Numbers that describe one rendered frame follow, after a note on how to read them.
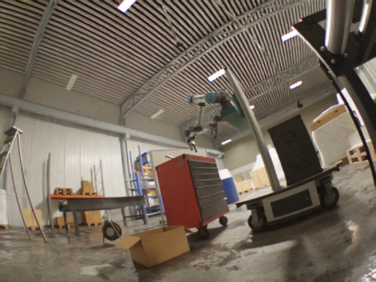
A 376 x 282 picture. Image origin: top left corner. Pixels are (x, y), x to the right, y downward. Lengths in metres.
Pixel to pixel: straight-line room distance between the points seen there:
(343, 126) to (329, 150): 0.68
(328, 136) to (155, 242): 4.06
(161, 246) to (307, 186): 1.20
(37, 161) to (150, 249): 8.49
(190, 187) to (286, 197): 0.91
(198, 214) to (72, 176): 8.35
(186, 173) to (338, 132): 3.62
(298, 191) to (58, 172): 9.26
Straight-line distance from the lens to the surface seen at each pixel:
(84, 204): 4.10
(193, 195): 1.64
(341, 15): 0.74
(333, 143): 4.33
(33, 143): 9.62
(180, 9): 8.82
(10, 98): 10.19
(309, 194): 1.37
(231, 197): 5.51
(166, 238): 1.36
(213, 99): 1.58
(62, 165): 9.46
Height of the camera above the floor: 0.45
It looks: 21 degrees up
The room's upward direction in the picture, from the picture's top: 14 degrees counter-clockwise
